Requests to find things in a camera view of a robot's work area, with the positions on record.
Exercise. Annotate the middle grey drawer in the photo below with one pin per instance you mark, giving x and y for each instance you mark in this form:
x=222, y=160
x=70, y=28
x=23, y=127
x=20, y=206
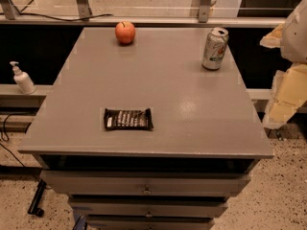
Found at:
x=187, y=207

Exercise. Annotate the black rxbar chocolate wrapper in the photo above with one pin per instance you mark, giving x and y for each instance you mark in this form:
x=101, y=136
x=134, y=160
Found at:
x=128, y=119

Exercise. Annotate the grey drawer cabinet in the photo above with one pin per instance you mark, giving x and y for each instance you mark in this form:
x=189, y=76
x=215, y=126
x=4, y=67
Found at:
x=142, y=137

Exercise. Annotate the metal window frame rail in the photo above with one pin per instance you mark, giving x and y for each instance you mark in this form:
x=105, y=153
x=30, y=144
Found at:
x=187, y=13

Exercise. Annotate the red apple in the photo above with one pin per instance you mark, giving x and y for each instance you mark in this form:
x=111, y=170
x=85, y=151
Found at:
x=125, y=32

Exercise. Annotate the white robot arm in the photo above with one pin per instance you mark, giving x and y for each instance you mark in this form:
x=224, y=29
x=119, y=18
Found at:
x=293, y=45

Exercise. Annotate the bottom grey drawer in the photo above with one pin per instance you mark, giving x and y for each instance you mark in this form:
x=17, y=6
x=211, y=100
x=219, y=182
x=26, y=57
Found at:
x=142, y=223

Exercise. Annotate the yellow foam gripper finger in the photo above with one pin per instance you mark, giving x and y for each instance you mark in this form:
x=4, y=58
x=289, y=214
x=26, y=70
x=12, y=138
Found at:
x=289, y=93
x=273, y=39

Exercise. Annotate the black clamp tool on floor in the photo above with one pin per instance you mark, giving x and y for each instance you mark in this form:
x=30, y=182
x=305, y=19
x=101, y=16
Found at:
x=34, y=208

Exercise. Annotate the grey drawer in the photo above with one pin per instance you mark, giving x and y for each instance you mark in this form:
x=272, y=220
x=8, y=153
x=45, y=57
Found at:
x=146, y=183
x=187, y=207
x=142, y=223

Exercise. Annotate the green white soda can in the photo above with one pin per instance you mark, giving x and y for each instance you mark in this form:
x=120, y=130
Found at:
x=214, y=49

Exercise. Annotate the white pump lotion bottle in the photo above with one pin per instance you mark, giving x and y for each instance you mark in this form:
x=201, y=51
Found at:
x=22, y=79

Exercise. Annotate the top grey drawer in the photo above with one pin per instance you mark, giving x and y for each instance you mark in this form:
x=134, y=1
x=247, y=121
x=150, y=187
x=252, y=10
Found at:
x=146, y=183

